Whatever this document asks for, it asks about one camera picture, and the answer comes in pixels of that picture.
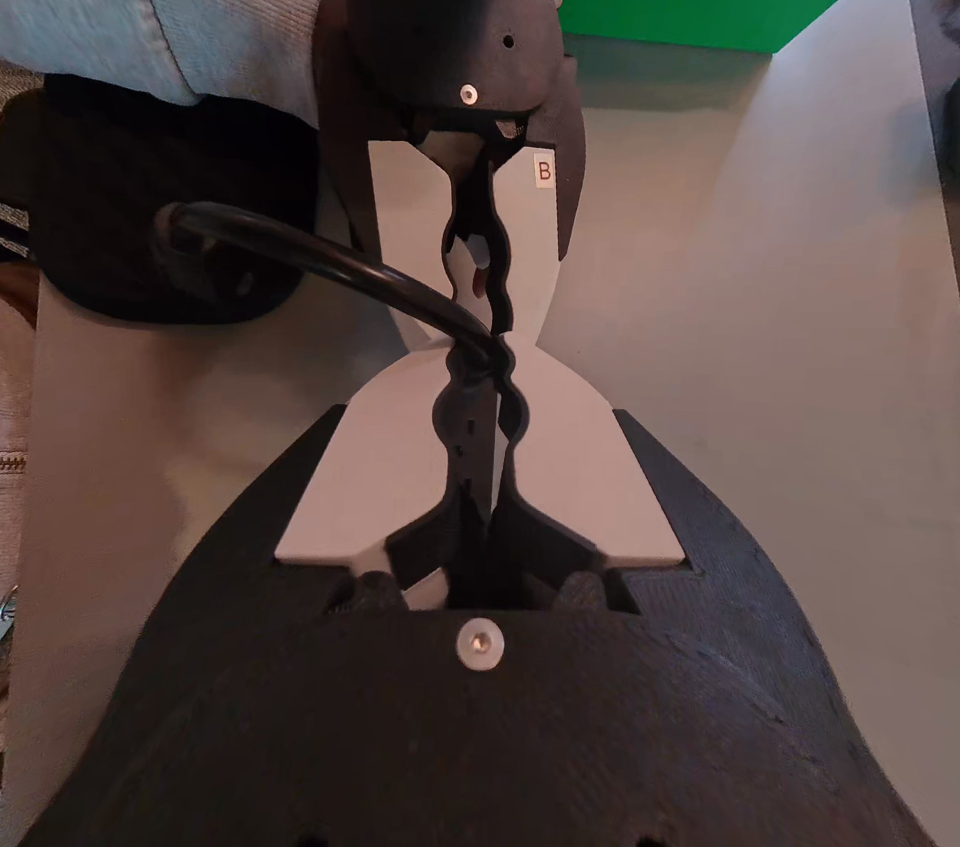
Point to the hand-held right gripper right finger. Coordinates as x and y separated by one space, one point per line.
592 479

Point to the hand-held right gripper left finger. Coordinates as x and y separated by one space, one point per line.
360 472

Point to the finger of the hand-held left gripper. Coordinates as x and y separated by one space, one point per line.
532 232
405 217

